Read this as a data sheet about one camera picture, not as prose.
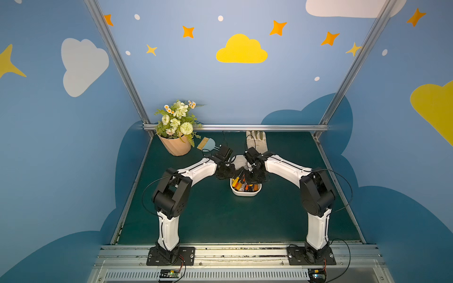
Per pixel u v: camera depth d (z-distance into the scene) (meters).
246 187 0.93
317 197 0.51
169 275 0.72
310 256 0.65
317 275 0.73
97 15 0.70
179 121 0.87
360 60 0.84
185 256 0.74
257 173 0.81
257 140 1.19
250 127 1.33
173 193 0.51
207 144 1.15
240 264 0.74
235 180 0.96
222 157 0.76
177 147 1.01
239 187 0.95
